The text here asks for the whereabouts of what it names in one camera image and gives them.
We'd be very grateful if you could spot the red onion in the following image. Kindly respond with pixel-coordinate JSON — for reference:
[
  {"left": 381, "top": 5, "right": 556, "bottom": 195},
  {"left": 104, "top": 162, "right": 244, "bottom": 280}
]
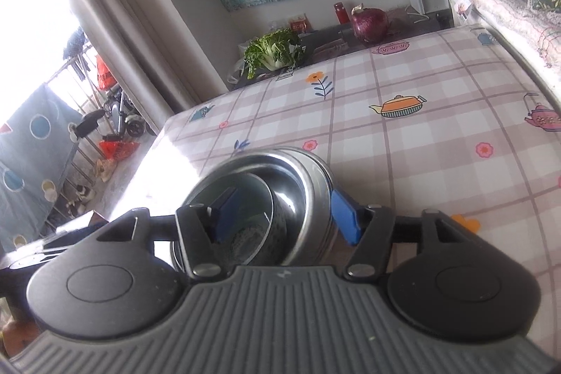
[{"left": 351, "top": 6, "right": 390, "bottom": 44}]

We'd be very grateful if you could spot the green ceramic bowl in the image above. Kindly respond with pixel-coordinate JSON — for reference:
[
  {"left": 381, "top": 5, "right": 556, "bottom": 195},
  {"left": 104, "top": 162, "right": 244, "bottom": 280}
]
[{"left": 182, "top": 172, "right": 288, "bottom": 268}]

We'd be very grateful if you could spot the white cable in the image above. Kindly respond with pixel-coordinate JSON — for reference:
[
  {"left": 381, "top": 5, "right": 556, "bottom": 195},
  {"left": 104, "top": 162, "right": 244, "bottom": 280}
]
[{"left": 405, "top": 4, "right": 433, "bottom": 25}]

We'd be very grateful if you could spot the plaid printed tablecloth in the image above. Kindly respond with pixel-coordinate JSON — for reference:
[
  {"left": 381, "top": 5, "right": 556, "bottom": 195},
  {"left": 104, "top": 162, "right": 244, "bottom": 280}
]
[{"left": 94, "top": 23, "right": 561, "bottom": 313}]

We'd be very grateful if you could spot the red packet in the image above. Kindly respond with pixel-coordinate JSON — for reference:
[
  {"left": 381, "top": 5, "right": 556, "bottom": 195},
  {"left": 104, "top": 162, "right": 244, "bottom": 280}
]
[{"left": 289, "top": 14, "right": 313, "bottom": 34}]

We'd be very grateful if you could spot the wheelchair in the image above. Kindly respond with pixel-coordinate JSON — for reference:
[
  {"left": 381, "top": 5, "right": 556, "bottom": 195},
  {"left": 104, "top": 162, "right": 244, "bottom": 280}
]
[{"left": 103, "top": 87, "right": 148, "bottom": 138}]

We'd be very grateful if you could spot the red plastic bag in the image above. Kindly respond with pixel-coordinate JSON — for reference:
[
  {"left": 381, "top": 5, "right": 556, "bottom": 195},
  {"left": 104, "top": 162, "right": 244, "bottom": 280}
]
[{"left": 99, "top": 140, "right": 136, "bottom": 161}]

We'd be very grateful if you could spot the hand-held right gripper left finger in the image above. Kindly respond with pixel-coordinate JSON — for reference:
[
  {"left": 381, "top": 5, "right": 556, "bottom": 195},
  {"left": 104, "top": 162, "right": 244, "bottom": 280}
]
[{"left": 96, "top": 188, "right": 240, "bottom": 282}]

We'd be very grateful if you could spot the clear plastic bag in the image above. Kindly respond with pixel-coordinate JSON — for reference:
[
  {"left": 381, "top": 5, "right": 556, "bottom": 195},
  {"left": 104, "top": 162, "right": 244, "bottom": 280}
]
[{"left": 225, "top": 41, "right": 264, "bottom": 86}]

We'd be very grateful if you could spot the orange hanging bag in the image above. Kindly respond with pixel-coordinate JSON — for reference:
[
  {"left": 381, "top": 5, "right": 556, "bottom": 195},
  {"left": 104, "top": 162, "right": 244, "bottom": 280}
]
[{"left": 94, "top": 54, "right": 115, "bottom": 91}]

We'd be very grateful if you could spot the small steel bowl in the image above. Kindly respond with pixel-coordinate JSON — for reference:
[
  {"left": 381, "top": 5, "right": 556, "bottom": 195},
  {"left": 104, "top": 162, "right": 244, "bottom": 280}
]
[{"left": 172, "top": 148, "right": 337, "bottom": 270}]

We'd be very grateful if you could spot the black saddle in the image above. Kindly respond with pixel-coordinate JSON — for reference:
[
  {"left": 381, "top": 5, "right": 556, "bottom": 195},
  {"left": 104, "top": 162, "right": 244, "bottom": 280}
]
[{"left": 75, "top": 109, "right": 107, "bottom": 138}]

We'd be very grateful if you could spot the napa cabbage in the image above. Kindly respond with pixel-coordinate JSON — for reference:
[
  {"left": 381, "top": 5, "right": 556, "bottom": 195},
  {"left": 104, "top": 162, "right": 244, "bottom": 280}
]
[{"left": 242, "top": 29, "right": 306, "bottom": 79}]

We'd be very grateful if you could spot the blue sheet with circles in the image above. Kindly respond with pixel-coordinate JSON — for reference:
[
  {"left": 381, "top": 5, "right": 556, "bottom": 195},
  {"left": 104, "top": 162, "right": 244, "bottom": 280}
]
[{"left": 0, "top": 82, "right": 84, "bottom": 252}]

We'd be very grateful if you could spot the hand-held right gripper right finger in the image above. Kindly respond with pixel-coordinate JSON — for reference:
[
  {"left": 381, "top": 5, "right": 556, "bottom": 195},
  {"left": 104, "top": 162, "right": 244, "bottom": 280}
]
[{"left": 331, "top": 190, "right": 457, "bottom": 282}]

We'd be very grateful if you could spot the beige curtain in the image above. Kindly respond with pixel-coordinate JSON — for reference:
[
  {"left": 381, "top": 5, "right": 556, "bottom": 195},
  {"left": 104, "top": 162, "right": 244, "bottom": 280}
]
[{"left": 33, "top": 0, "right": 229, "bottom": 134}]

